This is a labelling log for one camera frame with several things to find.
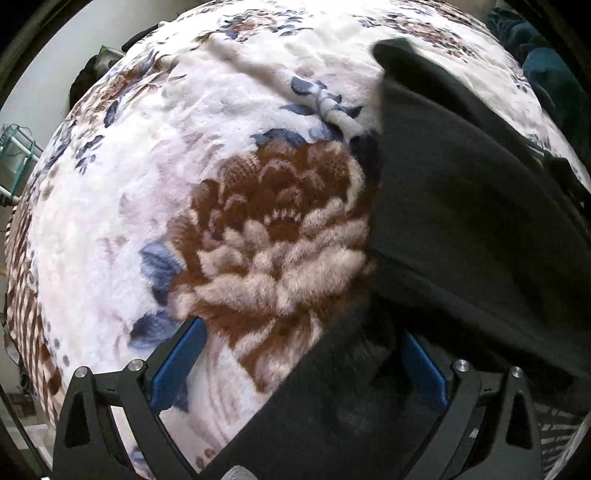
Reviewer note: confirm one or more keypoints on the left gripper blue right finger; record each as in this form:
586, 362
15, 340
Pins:
427, 378

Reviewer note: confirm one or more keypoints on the black striped shirt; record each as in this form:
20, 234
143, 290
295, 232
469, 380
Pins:
482, 253

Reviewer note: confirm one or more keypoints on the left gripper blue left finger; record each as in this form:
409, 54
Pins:
170, 364

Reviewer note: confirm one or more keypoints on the green metal rack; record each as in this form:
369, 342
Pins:
19, 154

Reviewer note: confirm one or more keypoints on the floral fleece blanket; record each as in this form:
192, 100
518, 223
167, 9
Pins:
221, 169

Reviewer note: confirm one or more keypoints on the teal clothing pile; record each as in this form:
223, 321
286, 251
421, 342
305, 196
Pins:
552, 81

